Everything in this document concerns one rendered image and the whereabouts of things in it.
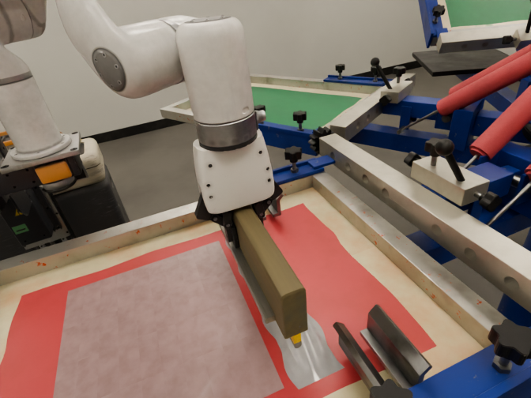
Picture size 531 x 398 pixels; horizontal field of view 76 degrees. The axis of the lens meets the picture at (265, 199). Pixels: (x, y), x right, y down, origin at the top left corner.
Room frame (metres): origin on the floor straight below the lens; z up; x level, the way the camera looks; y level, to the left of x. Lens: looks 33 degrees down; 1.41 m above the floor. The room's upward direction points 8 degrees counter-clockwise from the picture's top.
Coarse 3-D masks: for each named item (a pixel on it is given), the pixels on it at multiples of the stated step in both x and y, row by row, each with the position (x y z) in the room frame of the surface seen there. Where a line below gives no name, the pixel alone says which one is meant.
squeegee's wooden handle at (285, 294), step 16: (240, 208) 0.40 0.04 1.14; (240, 224) 0.37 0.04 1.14; (256, 224) 0.36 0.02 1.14; (240, 240) 0.38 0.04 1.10; (256, 240) 0.33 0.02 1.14; (272, 240) 0.33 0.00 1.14; (256, 256) 0.30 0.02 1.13; (272, 256) 0.30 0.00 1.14; (256, 272) 0.32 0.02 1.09; (272, 272) 0.27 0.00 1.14; (288, 272) 0.27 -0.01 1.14; (272, 288) 0.26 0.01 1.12; (288, 288) 0.24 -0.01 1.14; (304, 288) 0.24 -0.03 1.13; (272, 304) 0.27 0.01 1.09; (288, 304) 0.24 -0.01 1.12; (304, 304) 0.24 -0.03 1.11; (288, 320) 0.24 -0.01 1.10; (304, 320) 0.24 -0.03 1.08; (288, 336) 0.24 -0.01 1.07
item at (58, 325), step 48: (192, 240) 0.57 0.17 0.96; (288, 240) 0.53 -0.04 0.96; (336, 240) 0.51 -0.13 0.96; (48, 288) 0.49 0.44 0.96; (96, 288) 0.47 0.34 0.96; (144, 288) 0.45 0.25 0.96; (192, 288) 0.44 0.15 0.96; (240, 288) 0.42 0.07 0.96; (48, 336) 0.37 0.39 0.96; (96, 336) 0.36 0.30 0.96; (0, 384) 0.30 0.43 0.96
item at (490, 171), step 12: (468, 168) 0.58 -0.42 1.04; (480, 168) 0.57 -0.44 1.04; (492, 168) 0.57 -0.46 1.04; (492, 180) 0.53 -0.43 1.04; (504, 180) 0.53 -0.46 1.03; (432, 192) 0.52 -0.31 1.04; (492, 192) 0.53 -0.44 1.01; (504, 192) 0.54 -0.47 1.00; (456, 204) 0.50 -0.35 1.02; (468, 204) 0.51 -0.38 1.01
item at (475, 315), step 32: (288, 192) 0.70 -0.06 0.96; (320, 192) 0.69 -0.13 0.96; (128, 224) 0.62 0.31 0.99; (160, 224) 0.61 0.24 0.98; (192, 224) 0.63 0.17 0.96; (352, 224) 0.55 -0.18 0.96; (384, 224) 0.50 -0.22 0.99; (32, 256) 0.55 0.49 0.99; (64, 256) 0.55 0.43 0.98; (416, 256) 0.41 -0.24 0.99; (448, 288) 0.33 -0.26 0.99; (480, 320) 0.27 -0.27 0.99
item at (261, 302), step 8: (224, 232) 0.43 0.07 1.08; (232, 248) 0.39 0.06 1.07; (240, 256) 0.37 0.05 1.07; (240, 264) 0.36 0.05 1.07; (248, 264) 0.35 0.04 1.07; (248, 272) 0.34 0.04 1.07; (248, 280) 0.32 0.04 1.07; (256, 280) 0.32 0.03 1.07; (256, 288) 0.31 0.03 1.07; (256, 296) 0.30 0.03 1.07; (264, 296) 0.29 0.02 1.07; (256, 304) 0.29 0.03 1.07; (264, 304) 0.28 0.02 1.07; (264, 312) 0.27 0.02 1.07; (272, 312) 0.27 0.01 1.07; (264, 320) 0.26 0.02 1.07; (272, 320) 0.26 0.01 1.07
